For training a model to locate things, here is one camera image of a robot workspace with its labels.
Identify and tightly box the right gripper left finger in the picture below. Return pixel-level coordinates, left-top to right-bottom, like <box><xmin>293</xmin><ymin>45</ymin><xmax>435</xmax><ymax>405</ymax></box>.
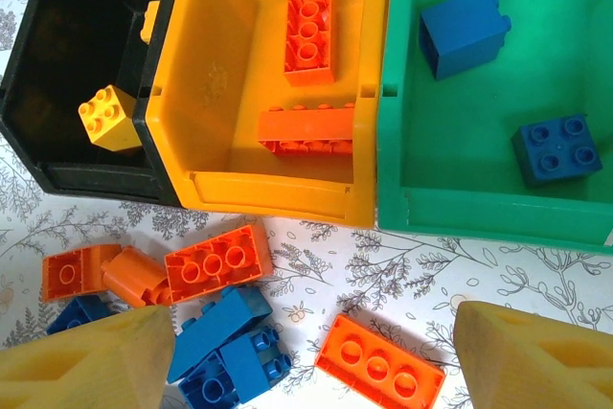
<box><xmin>0</xmin><ymin>306</ymin><xmax>174</xmax><ymax>409</ymax></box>

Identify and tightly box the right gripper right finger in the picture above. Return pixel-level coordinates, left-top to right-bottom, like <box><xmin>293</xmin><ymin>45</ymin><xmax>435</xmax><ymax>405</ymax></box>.
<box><xmin>453</xmin><ymin>301</ymin><xmax>613</xmax><ymax>409</ymax></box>

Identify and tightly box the small blue lego brick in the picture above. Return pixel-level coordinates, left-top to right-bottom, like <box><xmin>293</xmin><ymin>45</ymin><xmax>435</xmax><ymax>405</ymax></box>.
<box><xmin>218</xmin><ymin>325</ymin><xmax>294</xmax><ymax>389</ymax></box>
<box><xmin>510</xmin><ymin>113</ymin><xmax>604</xmax><ymax>190</ymax></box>
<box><xmin>46</xmin><ymin>294</ymin><xmax>121</xmax><ymax>336</ymax></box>
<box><xmin>177</xmin><ymin>355</ymin><xmax>255</xmax><ymax>407</ymax></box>

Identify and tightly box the short orange lego brick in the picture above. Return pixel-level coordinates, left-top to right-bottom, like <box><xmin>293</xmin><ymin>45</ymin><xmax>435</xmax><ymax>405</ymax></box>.
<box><xmin>41</xmin><ymin>243</ymin><xmax>124</xmax><ymax>304</ymax></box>
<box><xmin>101</xmin><ymin>245</ymin><xmax>171</xmax><ymax>308</ymax></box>

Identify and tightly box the long blue lego brick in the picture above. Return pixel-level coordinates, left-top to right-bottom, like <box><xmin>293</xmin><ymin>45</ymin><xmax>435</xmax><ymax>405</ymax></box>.
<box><xmin>167</xmin><ymin>284</ymin><xmax>275</xmax><ymax>384</ymax></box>

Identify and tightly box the long orange lego brick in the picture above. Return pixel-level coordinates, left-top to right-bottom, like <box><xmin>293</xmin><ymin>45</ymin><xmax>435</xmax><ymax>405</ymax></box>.
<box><xmin>315</xmin><ymin>313</ymin><xmax>447</xmax><ymax>406</ymax></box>
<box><xmin>164</xmin><ymin>223</ymin><xmax>275</xmax><ymax>306</ymax></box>
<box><xmin>258</xmin><ymin>102</ymin><xmax>358</xmax><ymax>158</ymax></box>
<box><xmin>282</xmin><ymin>0</ymin><xmax>337</xmax><ymax>87</ymax></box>

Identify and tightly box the small yellow lego brick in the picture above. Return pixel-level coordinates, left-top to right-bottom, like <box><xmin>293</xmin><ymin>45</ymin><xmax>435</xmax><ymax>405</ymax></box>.
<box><xmin>140</xmin><ymin>0</ymin><xmax>162</xmax><ymax>44</ymax></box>
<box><xmin>78</xmin><ymin>84</ymin><xmax>146</xmax><ymax>152</ymax></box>

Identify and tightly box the tall blue lego brick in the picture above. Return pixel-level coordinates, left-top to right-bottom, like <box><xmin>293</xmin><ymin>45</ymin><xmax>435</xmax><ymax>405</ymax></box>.
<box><xmin>419</xmin><ymin>0</ymin><xmax>512</xmax><ymax>81</ymax></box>

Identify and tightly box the green plastic bin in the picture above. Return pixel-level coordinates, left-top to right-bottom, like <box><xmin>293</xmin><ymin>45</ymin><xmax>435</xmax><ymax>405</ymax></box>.
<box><xmin>375</xmin><ymin>0</ymin><xmax>613</xmax><ymax>256</ymax></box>

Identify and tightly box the orange plastic bin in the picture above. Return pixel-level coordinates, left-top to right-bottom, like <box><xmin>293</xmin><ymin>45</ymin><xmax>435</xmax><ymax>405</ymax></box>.
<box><xmin>143</xmin><ymin>0</ymin><xmax>395</xmax><ymax>229</ymax></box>

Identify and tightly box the black plastic bin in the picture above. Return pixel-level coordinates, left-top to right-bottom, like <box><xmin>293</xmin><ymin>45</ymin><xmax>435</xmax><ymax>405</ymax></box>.
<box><xmin>0</xmin><ymin>0</ymin><xmax>189</xmax><ymax>207</ymax></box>

